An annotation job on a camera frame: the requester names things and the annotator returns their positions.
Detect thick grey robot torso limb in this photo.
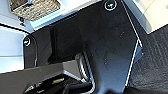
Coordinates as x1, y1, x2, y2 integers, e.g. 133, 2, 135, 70
0, 54, 98, 94

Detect white wardrobe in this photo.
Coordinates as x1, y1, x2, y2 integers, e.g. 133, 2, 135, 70
0, 0, 103, 32

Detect woven wicker basket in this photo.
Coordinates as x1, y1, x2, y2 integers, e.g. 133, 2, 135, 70
9, 0, 63, 22

